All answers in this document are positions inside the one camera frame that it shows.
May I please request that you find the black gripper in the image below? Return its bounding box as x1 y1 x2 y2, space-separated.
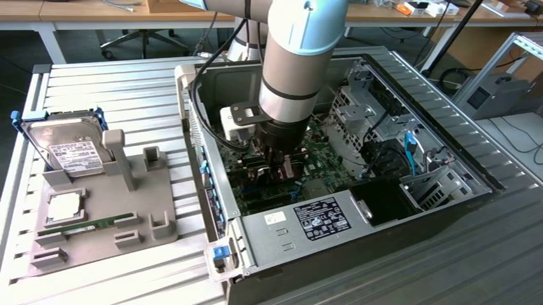
257 118 308 166

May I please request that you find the graphics card with metal bracket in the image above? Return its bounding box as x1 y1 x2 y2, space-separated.
238 157 306 187

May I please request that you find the green motherboard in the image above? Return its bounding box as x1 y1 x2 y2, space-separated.
213 109 352 215

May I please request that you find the grey chipset heatsink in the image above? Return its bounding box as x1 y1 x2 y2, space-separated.
304 180 332 197

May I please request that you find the perforated metal drive cage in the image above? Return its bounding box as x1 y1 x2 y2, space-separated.
328 58 425 151

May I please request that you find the blue expansion slot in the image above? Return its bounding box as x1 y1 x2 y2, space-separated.
238 182 297 195

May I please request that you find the black expansion slot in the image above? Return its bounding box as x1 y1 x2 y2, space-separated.
245 198 297 214
241 190 294 205

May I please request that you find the grey power supply with label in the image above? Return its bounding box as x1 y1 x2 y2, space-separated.
238 189 374 268

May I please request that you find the metal disk bay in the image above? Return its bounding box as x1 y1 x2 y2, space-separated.
397 165 472 212

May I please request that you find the open black PC case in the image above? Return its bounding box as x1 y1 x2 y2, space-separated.
173 53 507 305

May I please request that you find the black office chair base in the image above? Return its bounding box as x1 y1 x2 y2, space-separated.
98 28 192 61

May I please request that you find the grey plastic parts rack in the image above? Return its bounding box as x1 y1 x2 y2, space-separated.
26 128 180 280

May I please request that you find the brown cardboard box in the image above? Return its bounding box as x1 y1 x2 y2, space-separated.
145 0 201 14

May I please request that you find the white and orange box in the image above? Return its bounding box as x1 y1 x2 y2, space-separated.
392 1 428 17

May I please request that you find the black tripod pole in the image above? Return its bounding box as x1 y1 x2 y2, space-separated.
418 0 485 76

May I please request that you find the silver hard disk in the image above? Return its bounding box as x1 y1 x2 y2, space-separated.
24 114 114 179

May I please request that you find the grey computer tower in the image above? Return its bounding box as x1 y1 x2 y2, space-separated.
453 72 543 121

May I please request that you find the white box with black print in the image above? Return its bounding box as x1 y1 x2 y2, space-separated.
425 2 458 18

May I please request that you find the green RAM stick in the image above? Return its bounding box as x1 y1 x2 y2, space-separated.
36 212 136 240

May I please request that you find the silver CPU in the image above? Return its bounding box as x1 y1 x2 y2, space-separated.
45 193 85 224

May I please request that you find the blue disk caddy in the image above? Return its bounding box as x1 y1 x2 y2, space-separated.
8 107 106 166

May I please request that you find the beige flat box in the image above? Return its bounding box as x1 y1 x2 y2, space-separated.
489 0 531 17

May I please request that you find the white wrist camera with mount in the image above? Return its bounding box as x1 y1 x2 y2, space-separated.
218 102 272 142

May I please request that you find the black wire bundle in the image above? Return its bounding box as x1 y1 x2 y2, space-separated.
360 141 414 181

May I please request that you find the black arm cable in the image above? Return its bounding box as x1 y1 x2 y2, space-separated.
189 17 250 153

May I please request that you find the blue disk wire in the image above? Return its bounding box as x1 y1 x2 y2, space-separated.
404 131 420 177

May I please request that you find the wooden desk white frame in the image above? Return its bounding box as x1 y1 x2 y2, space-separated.
0 0 238 64
342 0 543 72

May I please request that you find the aluminium profile frame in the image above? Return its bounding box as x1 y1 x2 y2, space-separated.
450 30 543 102

